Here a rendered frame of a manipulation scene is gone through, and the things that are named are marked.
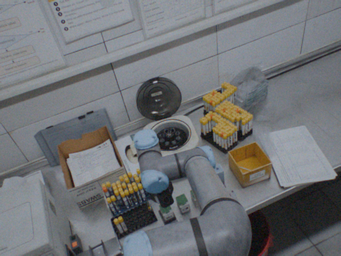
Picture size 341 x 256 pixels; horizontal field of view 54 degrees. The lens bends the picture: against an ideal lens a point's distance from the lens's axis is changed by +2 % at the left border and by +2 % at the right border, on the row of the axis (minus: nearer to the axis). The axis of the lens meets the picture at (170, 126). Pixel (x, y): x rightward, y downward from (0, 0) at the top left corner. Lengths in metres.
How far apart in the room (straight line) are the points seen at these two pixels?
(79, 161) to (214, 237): 1.10
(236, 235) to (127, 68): 1.07
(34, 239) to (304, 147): 1.13
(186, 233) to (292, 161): 0.99
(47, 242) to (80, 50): 0.74
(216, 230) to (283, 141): 1.05
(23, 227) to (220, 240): 0.75
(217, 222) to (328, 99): 1.35
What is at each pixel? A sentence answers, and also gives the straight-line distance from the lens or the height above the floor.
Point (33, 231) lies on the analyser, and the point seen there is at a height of 1.17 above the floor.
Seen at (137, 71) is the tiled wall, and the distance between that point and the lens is 1.54.
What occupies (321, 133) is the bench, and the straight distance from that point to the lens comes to 1.67.
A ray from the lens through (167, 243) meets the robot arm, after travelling 0.58.
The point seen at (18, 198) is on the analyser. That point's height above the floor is 1.17.
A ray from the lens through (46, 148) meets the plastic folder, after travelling 1.67.
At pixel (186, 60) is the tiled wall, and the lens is 1.62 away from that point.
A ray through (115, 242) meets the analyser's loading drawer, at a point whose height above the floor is 0.92.
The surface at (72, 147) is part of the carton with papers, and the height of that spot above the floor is 0.98.
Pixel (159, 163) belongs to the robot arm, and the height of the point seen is 1.34.
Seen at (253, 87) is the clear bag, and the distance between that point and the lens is 1.70.
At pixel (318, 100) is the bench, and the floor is 0.87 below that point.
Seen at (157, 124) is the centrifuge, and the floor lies 0.99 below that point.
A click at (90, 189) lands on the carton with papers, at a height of 0.97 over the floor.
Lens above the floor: 2.06
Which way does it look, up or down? 44 degrees down
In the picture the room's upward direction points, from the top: 12 degrees counter-clockwise
